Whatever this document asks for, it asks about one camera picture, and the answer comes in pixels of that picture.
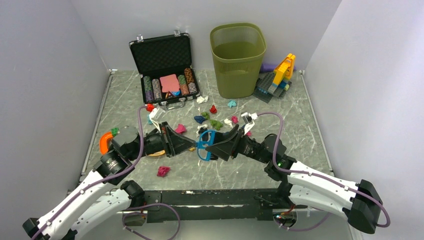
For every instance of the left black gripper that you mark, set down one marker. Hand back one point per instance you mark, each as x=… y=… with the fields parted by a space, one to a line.
x=177 y=143

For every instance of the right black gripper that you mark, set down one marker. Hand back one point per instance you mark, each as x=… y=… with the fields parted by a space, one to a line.
x=224 y=145

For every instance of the orange slotted scoop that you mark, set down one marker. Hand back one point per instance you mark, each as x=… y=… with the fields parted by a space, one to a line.
x=163 y=152

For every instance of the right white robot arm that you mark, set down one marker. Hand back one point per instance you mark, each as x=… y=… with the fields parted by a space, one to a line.
x=300 y=185

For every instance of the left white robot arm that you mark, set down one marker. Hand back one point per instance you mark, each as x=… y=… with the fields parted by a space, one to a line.
x=105 y=191

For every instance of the pink paper scrap left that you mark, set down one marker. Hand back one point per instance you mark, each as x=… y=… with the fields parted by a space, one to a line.
x=180 y=129

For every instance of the green paper scrap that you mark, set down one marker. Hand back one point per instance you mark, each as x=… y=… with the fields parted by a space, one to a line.
x=217 y=125

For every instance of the white paper scrap middle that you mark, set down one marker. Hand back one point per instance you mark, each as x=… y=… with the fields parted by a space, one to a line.
x=228 y=122

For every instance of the white paper scrap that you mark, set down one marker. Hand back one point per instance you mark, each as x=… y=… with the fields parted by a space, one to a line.
x=228 y=122
x=202 y=99
x=201 y=129

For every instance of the white paper scrap left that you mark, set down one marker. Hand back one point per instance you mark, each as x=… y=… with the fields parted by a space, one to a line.
x=201 y=129

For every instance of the small pink paper scrap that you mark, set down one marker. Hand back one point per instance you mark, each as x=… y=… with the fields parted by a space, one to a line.
x=234 y=119

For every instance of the pink paper scrap lone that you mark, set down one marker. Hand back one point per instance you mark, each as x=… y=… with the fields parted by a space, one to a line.
x=163 y=171

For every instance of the navy paper scrap upper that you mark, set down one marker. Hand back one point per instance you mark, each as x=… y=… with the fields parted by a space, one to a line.
x=199 y=119

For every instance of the cyan paper scrap left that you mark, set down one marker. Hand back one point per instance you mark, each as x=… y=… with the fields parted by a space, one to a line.
x=149 y=121

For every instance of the cyan paper scrap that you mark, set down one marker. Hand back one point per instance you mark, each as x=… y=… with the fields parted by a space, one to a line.
x=232 y=103
x=149 y=121

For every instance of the cyan paper scrap top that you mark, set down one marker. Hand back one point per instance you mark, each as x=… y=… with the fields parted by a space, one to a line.
x=232 y=103

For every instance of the white paper scrap top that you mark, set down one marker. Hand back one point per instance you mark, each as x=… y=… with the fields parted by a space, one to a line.
x=202 y=99

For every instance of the orange toy with blocks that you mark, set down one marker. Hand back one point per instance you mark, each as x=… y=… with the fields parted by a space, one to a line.
x=106 y=140

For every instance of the toy brick construction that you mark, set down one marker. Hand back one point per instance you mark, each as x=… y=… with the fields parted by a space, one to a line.
x=274 y=84

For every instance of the black poker chip case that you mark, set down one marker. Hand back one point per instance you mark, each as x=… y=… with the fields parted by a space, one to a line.
x=165 y=67

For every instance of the purple cylinder toy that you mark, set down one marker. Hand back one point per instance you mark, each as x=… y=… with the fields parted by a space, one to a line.
x=266 y=68

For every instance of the green mesh waste basket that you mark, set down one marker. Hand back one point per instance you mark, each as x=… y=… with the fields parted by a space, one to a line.
x=237 y=51

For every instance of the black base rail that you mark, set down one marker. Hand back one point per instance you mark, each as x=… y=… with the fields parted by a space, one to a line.
x=211 y=204

